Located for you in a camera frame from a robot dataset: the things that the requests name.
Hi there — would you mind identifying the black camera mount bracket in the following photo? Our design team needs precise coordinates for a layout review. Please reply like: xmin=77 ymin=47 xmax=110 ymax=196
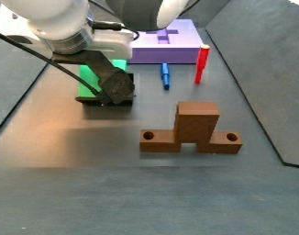
xmin=53 ymin=50 xmax=137 ymax=106

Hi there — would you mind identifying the green U-shaped block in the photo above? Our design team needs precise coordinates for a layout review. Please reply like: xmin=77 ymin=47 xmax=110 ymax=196
xmin=79 ymin=60 xmax=127 ymax=98

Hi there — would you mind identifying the red cylindrical peg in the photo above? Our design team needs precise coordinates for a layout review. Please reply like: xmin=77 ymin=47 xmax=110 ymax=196
xmin=196 ymin=44 xmax=212 ymax=84

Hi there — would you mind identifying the brown T-shaped block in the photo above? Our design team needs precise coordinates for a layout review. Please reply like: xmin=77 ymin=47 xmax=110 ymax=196
xmin=141 ymin=101 xmax=244 ymax=154

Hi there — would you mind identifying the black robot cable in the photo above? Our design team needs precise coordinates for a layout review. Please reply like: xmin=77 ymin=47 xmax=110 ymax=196
xmin=0 ymin=28 xmax=102 ymax=96

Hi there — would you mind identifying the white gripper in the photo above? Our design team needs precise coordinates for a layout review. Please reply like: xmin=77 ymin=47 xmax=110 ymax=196
xmin=87 ymin=29 xmax=134 ymax=60

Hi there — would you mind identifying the blue cylindrical peg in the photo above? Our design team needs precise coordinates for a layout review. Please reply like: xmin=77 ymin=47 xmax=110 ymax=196
xmin=161 ymin=62 xmax=172 ymax=90

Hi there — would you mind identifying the purple board with cross slot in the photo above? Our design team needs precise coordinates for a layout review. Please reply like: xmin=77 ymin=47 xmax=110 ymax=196
xmin=129 ymin=19 xmax=202 ymax=64

